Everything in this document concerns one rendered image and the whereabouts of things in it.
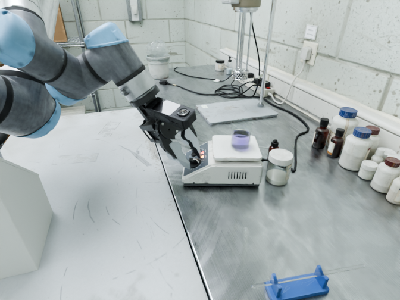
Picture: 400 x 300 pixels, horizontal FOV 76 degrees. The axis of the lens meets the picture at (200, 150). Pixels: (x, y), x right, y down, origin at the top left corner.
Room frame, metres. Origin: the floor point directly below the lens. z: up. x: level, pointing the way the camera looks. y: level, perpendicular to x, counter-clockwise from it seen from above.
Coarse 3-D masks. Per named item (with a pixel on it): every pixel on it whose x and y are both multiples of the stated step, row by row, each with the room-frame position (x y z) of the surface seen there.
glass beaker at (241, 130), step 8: (232, 120) 0.59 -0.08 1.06; (240, 120) 0.60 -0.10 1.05; (248, 120) 0.59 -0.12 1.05; (232, 128) 0.57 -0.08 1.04; (240, 128) 0.55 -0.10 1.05; (248, 128) 0.56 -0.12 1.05; (232, 136) 0.57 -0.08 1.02; (240, 136) 0.55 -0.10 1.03; (248, 136) 0.56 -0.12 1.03; (232, 144) 0.56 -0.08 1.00; (240, 144) 0.55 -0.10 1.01; (248, 144) 0.56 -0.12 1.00
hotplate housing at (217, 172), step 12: (204, 168) 0.52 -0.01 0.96; (216, 168) 0.52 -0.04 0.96; (228, 168) 0.52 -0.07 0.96; (240, 168) 0.52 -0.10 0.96; (252, 168) 0.52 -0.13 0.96; (192, 180) 0.52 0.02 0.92; (204, 180) 0.52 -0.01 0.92; (216, 180) 0.52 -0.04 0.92; (228, 180) 0.52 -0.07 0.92; (240, 180) 0.52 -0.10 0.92; (252, 180) 0.52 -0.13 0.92
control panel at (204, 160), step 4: (204, 144) 0.64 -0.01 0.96; (200, 148) 0.63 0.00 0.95; (204, 148) 0.61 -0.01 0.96; (188, 152) 0.64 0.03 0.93; (204, 152) 0.59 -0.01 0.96; (188, 156) 0.62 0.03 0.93; (196, 156) 0.59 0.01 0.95; (204, 156) 0.57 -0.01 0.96; (188, 160) 0.59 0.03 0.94; (204, 160) 0.55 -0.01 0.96; (200, 164) 0.54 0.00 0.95; (204, 164) 0.53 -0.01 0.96; (184, 168) 0.56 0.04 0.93; (192, 168) 0.54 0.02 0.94; (196, 168) 0.53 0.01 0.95; (184, 172) 0.54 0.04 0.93; (188, 172) 0.53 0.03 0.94
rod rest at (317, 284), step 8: (296, 280) 0.26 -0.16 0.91; (304, 280) 0.26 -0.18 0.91; (312, 280) 0.26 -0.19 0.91; (320, 280) 0.25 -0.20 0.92; (328, 280) 0.25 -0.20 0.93; (272, 288) 0.25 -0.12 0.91; (280, 288) 0.23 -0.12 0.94; (288, 288) 0.25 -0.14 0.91; (296, 288) 0.25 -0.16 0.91; (304, 288) 0.25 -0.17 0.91; (312, 288) 0.25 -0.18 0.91; (320, 288) 0.25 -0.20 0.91; (328, 288) 0.25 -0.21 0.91; (272, 296) 0.23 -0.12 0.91; (280, 296) 0.23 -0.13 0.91; (288, 296) 0.23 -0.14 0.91; (296, 296) 0.23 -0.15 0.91; (304, 296) 0.24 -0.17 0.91
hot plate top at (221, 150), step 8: (216, 136) 0.63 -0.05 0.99; (224, 136) 0.63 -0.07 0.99; (216, 144) 0.59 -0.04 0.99; (224, 144) 0.59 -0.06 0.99; (256, 144) 0.59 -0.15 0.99; (216, 152) 0.55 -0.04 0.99; (224, 152) 0.55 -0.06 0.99; (232, 152) 0.55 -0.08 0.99; (240, 152) 0.55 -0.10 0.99; (248, 152) 0.55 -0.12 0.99; (256, 152) 0.55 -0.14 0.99; (216, 160) 0.52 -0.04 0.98; (224, 160) 0.52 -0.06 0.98; (232, 160) 0.52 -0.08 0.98; (240, 160) 0.52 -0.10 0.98; (248, 160) 0.52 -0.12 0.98; (256, 160) 0.52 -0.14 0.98
